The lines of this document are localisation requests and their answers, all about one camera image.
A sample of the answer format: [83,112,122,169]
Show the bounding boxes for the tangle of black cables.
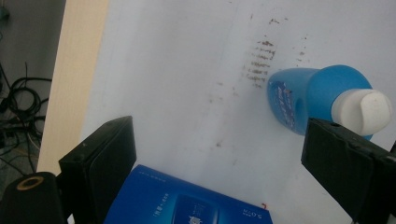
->
[0,62,52,175]

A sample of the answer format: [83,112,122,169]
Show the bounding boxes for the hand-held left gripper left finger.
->
[58,115,137,224]

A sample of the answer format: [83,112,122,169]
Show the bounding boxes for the blue bottle with white cap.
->
[266,64,393,141]

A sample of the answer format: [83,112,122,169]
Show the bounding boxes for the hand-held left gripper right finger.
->
[301,118,396,224]

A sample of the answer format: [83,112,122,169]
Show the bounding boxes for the blue printed box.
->
[103,164,274,224]

